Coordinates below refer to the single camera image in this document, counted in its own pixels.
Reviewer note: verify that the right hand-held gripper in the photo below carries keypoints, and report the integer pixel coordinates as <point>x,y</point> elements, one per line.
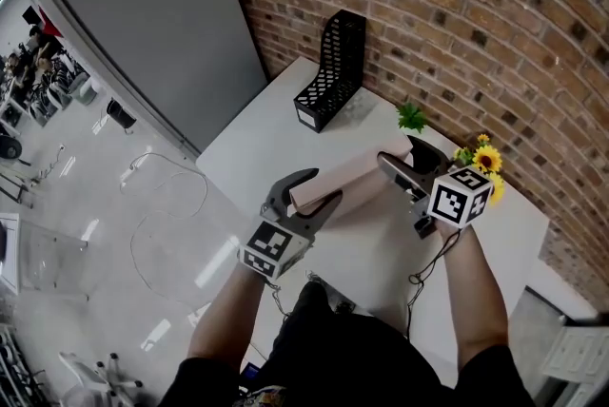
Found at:
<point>459,200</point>

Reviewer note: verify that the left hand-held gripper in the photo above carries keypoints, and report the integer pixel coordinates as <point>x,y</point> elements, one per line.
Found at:
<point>271,248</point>

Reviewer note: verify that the pink folder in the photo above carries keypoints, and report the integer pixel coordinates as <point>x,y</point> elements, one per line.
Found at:
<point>352,179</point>

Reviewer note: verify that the black mesh file holder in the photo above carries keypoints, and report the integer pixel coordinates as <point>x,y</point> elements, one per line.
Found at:
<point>333,77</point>

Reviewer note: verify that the person's right forearm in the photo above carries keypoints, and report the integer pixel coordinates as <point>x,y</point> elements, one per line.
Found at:
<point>476,300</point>

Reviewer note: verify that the person's left forearm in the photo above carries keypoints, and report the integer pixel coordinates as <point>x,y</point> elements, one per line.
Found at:
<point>223,319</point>

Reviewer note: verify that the small green potted plant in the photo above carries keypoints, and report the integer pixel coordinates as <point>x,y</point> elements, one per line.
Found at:
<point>411,117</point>

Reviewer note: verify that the yellow sunflower bouquet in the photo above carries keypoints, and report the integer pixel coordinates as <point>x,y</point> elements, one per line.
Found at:
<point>487,158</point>

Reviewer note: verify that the white power strip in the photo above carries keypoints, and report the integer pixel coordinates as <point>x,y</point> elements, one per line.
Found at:
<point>200,315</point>

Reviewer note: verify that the black waste bin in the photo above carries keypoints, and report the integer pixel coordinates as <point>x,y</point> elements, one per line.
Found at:
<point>119,112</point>

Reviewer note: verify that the grey refrigerator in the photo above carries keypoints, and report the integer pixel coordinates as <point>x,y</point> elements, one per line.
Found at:
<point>157,25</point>

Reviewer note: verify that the white drawer cabinet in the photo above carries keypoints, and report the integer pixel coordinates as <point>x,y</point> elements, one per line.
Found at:
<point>578,355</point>

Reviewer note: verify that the white office chair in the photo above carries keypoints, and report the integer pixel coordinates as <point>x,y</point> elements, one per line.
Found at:
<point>95,379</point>

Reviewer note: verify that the white side table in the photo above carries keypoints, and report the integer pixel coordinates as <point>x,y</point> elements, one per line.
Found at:
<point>33,253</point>

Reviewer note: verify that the red fridge magnet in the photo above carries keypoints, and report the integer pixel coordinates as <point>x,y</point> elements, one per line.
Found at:
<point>47,22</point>

